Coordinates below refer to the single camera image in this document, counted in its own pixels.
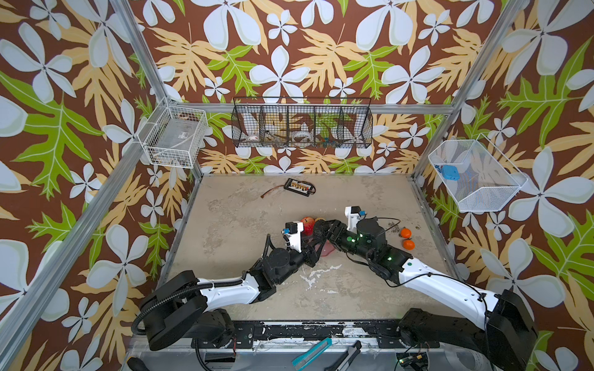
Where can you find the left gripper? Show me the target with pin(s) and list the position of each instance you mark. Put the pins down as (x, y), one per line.
(310, 256)

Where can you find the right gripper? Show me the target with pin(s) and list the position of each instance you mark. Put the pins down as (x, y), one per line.
(338, 228)

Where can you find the red apple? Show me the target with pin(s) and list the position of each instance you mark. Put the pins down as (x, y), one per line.
(308, 225)

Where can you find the pink polka dot plate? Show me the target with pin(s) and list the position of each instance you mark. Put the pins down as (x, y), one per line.
(327, 249)

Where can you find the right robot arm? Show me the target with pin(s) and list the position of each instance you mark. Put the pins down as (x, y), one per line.
(495, 325)

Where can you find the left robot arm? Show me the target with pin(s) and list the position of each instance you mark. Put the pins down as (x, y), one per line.
(171, 311)

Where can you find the teal utility knife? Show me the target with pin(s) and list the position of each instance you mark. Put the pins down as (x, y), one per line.
(302, 361)

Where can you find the black tool front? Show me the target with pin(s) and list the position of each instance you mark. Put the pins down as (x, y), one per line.
(347, 358)

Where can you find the blue object in basket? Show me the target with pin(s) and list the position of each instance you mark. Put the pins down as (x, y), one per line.
(449, 172)

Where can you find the white mesh basket right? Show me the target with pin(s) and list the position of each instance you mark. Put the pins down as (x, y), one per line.
(489, 180)

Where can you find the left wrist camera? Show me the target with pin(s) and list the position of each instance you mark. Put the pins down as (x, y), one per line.
(292, 235)

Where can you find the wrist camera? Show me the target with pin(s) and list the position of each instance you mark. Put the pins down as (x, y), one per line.
(292, 235)
(353, 216)

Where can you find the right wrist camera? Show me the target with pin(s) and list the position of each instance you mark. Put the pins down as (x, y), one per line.
(353, 216)

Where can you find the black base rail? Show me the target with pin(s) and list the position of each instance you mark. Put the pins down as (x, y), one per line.
(382, 334)

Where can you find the black wire basket rear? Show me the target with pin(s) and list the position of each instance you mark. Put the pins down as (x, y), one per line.
(329, 122)

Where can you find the white wire basket left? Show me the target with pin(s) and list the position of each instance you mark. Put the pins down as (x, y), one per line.
(172, 135)

